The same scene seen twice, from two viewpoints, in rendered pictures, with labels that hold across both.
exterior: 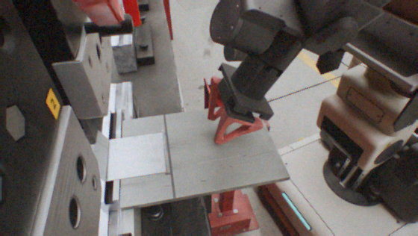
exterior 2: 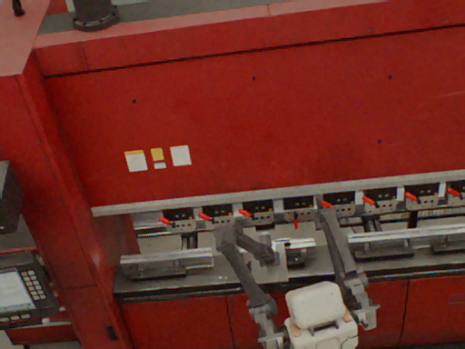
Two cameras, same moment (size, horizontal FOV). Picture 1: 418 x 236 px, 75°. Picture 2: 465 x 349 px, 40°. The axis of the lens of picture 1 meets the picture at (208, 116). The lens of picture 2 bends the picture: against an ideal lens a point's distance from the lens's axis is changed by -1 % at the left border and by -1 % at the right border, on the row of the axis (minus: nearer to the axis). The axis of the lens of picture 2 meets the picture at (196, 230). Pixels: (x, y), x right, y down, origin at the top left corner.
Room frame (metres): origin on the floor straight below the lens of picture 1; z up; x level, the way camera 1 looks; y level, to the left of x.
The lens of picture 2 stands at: (0.77, -2.20, 3.47)
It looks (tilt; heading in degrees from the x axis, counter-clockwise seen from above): 44 degrees down; 110
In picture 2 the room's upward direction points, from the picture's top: 12 degrees counter-clockwise
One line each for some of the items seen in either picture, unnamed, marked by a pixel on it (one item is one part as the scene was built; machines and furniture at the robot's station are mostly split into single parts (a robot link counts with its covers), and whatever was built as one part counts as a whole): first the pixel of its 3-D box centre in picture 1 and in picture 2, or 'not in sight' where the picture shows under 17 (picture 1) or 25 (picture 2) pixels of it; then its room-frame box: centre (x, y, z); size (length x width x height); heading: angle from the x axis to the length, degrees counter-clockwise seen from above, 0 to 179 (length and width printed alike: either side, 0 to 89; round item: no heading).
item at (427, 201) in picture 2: not in sight; (420, 191); (1.03, 0.31, 1.26); 0.15 x 0.09 x 0.17; 11
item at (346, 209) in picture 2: not in sight; (338, 199); (0.63, 0.23, 1.26); 0.15 x 0.09 x 0.17; 11
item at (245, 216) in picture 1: (231, 210); not in sight; (0.63, -0.12, 0.06); 0.25 x 0.20 x 0.12; 103
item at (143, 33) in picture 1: (144, 36); (383, 254); (0.87, 0.22, 0.89); 0.30 x 0.05 x 0.03; 11
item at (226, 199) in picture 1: (228, 175); not in sight; (0.62, -0.09, 0.39); 0.05 x 0.05 x 0.54; 13
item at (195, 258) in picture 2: not in sight; (166, 261); (-0.27, 0.05, 0.92); 0.50 x 0.06 x 0.10; 11
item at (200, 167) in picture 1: (198, 147); (268, 263); (0.30, 0.02, 1.00); 0.26 x 0.18 x 0.01; 101
